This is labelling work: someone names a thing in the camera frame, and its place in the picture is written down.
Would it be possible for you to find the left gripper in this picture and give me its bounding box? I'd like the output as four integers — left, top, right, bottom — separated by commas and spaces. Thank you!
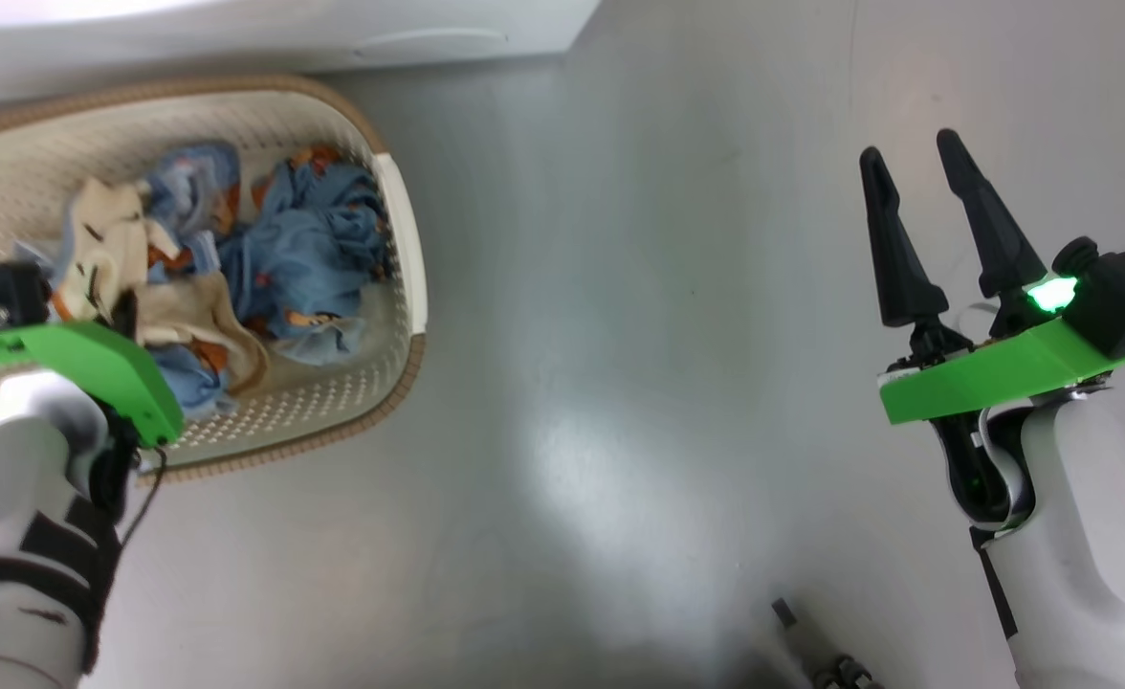
0, 289, 141, 453

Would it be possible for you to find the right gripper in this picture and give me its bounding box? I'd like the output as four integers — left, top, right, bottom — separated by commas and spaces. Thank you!
858, 127, 1085, 376

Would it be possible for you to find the beige garment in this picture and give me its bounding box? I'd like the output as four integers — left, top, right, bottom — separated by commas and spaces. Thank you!
49, 177, 269, 395

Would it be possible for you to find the light blue printed garment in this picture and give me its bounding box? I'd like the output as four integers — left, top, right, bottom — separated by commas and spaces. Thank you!
142, 144, 243, 422

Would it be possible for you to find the cream perforated laundry basket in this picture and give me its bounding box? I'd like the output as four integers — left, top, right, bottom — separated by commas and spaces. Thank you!
0, 75, 428, 484

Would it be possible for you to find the white front-load washing machine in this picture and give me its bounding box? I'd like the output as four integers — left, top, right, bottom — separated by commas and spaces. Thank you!
0, 0, 604, 106

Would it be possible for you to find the round white filter cover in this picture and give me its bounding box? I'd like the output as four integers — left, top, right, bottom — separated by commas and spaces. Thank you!
352, 29, 511, 61

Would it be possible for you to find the green left camera mount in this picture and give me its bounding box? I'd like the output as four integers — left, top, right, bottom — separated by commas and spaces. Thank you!
0, 321, 186, 449

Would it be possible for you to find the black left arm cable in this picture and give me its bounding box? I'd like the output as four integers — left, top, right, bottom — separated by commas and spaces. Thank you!
115, 445, 169, 548

